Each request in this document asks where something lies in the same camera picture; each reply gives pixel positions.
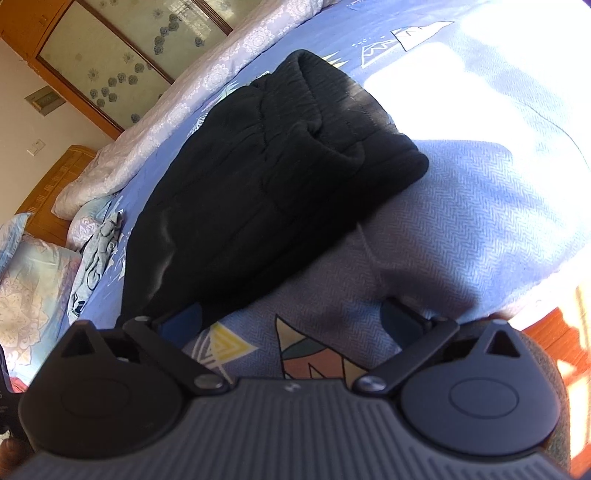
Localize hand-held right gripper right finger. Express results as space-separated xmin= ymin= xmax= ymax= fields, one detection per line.
xmin=353 ymin=295 xmax=525 ymax=397

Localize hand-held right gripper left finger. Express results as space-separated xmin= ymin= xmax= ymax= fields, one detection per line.
xmin=58 ymin=302 xmax=232 ymax=398

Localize black pants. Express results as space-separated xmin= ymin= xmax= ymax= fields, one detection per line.
xmin=115 ymin=48 xmax=430 ymax=328

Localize floral pillow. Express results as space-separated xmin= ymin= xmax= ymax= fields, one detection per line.
xmin=0 ymin=212 xmax=84 ymax=384

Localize light grey folded garment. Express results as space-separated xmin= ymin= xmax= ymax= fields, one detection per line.
xmin=68 ymin=208 xmax=125 ymax=319

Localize blue printed bed sheet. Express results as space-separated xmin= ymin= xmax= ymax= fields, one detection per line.
xmin=69 ymin=0 xmax=591 ymax=384

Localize wooden headboard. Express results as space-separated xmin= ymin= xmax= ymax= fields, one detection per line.
xmin=16 ymin=145 xmax=100 ymax=250

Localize white floral quilt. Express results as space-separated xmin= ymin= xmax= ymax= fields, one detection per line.
xmin=51 ymin=0 xmax=338 ymax=217

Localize wooden wardrobe with glass doors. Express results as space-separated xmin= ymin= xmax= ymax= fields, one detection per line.
xmin=0 ymin=0 xmax=324 ymax=139

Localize grey wall panel box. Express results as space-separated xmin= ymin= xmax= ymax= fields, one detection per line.
xmin=25 ymin=88 xmax=63 ymax=116

